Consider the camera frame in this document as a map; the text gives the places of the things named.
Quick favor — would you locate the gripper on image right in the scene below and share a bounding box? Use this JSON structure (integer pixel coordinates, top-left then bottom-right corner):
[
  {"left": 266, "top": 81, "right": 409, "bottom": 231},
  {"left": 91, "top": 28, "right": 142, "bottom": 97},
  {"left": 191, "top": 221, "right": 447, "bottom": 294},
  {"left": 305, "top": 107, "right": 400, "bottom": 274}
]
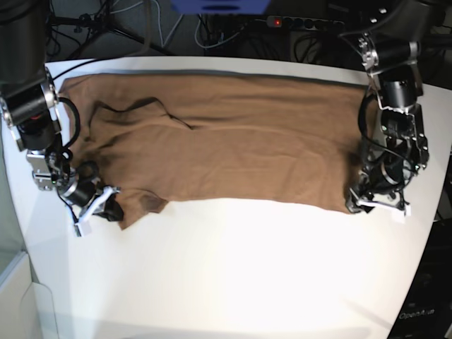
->
[{"left": 345, "top": 172, "right": 411, "bottom": 214}]

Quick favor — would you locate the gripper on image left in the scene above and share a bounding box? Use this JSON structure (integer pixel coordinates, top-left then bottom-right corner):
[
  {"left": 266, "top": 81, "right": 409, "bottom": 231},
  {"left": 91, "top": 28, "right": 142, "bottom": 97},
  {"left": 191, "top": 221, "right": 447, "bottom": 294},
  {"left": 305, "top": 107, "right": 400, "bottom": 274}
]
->
[{"left": 74, "top": 186, "right": 124, "bottom": 225}]

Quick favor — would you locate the brown T-shirt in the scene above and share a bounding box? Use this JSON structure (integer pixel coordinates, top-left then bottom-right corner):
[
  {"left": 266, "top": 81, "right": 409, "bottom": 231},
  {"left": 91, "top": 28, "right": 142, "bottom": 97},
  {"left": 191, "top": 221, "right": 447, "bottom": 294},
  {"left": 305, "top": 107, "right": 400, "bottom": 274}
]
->
[{"left": 61, "top": 73, "right": 364, "bottom": 228}]

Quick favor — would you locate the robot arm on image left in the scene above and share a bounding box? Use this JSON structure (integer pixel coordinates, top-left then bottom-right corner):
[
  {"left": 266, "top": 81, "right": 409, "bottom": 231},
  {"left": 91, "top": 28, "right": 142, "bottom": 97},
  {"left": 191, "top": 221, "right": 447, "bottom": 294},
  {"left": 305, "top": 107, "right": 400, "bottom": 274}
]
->
[{"left": 1, "top": 1, "right": 124, "bottom": 227}]

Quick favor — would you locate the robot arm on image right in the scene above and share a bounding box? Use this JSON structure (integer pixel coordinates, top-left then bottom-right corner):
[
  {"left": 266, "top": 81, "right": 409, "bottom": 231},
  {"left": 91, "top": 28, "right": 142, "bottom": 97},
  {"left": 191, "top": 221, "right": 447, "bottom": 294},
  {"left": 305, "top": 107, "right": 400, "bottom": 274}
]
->
[{"left": 338, "top": 1, "right": 451, "bottom": 215}]

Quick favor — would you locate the black OpenArm base box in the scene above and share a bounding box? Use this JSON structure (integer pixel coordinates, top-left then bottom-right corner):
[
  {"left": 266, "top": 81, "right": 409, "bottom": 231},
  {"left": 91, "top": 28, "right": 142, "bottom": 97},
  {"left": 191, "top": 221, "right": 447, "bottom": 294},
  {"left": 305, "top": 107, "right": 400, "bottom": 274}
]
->
[{"left": 388, "top": 219, "right": 451, "bottom": 338}]

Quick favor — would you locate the white bin at left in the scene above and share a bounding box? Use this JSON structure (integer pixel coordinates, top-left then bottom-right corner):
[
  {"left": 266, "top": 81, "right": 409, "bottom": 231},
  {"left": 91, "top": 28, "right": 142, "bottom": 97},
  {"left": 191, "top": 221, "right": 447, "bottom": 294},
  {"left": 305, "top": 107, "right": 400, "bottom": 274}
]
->
[{"left": 1, "top": 251, "right": 59, "bottom": 338}]

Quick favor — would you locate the black tripod stand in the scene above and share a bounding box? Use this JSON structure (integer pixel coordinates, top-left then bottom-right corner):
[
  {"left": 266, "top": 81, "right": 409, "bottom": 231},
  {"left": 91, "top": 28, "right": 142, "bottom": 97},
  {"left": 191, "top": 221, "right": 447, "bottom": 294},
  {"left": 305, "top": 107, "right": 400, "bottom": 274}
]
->
[{"left": 47, "top": 1, "right": 174, "bottom": 60}]

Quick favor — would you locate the black power strip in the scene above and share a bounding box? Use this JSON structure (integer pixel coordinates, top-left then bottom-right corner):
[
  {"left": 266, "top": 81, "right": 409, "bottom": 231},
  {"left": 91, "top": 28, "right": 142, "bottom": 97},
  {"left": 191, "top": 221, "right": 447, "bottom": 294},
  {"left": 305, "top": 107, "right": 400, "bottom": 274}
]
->
[{"left": 264, "top": 16, "right": 345, "bottom": 32}]

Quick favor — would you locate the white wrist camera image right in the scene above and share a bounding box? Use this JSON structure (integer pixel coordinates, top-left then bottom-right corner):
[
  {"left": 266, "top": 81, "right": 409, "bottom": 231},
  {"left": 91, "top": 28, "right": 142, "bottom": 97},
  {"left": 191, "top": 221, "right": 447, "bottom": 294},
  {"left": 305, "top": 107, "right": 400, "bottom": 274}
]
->
[{"left": 391, "top": 206, "right": 412, "bottom": 225}]

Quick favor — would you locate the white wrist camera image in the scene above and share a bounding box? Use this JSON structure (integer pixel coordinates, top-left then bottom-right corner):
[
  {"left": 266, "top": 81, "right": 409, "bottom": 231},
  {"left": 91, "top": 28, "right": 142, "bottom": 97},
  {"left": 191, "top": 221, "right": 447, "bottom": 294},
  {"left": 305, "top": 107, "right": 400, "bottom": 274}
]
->
[
  {"left": 391, "top": 206, "right": 412, "bottom": 225},
  {"left": 73, "top": 221, "right": 92, "bottom": 237}
]

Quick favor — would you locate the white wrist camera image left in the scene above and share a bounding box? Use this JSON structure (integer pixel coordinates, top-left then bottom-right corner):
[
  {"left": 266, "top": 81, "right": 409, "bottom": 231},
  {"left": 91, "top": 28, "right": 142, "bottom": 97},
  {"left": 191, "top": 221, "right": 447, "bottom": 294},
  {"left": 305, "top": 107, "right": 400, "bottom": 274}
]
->
[{"left": 73, "top": 221, "right": 92, "bottom": 237}]

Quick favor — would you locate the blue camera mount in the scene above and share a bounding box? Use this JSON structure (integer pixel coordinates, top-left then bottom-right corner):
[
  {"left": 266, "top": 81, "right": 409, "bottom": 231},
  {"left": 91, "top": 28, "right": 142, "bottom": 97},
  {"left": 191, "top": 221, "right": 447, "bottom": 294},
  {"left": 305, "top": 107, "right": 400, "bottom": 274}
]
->
[{"left": 171, "top": 0, "right": 270, "bottom": 14}]

